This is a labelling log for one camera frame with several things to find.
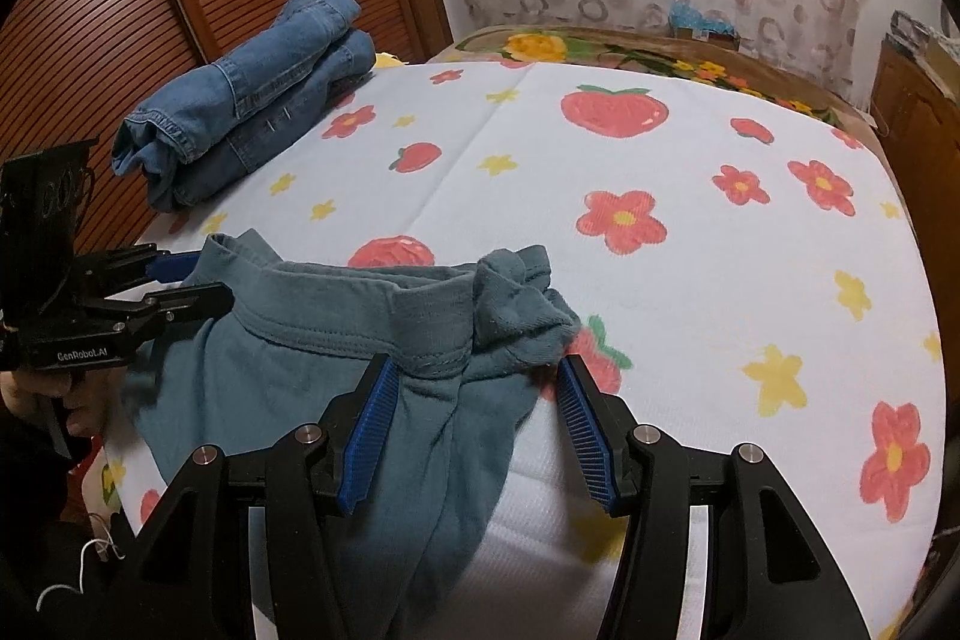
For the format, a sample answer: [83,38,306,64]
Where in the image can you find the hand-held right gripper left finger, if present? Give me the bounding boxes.
[112,353,398,640]

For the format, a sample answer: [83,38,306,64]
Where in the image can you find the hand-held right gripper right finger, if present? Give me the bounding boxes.
[555,355,875,640]

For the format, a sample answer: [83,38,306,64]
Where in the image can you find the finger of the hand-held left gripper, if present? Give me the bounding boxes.
[88,281,233,335]
[79,244,203,295]

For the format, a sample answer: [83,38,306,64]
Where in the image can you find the teal t-shirt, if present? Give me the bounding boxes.
[124,233,582,640]

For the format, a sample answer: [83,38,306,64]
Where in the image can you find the person's left hand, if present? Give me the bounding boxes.
[0,366,102,444]

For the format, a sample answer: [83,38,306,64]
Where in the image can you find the white flower strawberry bed sheet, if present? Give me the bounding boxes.
[97,61,943,640]

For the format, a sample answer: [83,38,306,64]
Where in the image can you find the blue denim jeans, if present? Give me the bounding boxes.
[111,0,376,212]

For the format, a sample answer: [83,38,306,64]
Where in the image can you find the cardboard box with blue bags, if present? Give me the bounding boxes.
[669,0,743,53]

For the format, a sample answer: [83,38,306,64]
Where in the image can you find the wooden cabinet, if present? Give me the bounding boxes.
[870,40,960,169]

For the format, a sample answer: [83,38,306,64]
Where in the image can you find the pile of packets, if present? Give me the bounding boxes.
[889,8,960,58]

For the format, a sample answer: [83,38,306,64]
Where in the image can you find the white string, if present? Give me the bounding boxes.
[36,531,127,611]

